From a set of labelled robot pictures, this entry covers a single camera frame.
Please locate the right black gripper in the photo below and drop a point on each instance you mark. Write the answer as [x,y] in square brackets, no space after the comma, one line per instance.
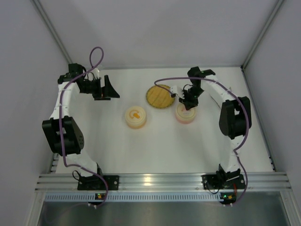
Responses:
[188,100]

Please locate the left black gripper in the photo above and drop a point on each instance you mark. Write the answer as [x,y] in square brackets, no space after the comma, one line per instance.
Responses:
[100,88]

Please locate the cream lid pink handle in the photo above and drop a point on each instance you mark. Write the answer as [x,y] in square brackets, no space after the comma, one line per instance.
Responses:
[180,110]

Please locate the pink lunch container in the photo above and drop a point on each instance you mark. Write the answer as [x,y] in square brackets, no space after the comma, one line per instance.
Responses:
[184,120]

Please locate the cream lid orange handle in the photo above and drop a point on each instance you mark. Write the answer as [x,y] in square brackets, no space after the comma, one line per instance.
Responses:
[135,112]

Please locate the orange lunch container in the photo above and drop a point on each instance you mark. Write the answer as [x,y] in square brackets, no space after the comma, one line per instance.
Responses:
[135,123]

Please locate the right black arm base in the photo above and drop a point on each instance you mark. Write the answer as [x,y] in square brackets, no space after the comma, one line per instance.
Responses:
[212,182]

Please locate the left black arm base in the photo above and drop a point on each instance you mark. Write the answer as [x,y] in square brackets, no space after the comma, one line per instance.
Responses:
[95,183]

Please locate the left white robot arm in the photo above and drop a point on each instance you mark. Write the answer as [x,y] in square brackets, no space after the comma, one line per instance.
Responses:
[64,136]

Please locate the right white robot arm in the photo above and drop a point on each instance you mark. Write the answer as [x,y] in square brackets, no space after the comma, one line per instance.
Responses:
[234,122]

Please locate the round bamboo plate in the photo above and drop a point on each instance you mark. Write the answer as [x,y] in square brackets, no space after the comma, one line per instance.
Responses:
[159,98]

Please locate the left aluminium frame post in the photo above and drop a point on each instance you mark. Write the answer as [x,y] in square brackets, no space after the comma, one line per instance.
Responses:
[37,5]

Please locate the aluminium frame post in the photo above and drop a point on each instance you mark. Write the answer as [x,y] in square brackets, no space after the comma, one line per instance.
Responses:
[263,31]
[37,5]

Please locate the perforated cable duct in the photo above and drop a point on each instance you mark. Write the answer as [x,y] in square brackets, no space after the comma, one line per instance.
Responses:
[133,197]

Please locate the aluminium front rail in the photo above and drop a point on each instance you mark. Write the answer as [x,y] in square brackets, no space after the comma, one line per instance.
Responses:
[183,182]

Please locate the right aluminium frame post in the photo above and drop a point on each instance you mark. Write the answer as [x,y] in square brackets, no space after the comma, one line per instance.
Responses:
[263,31]

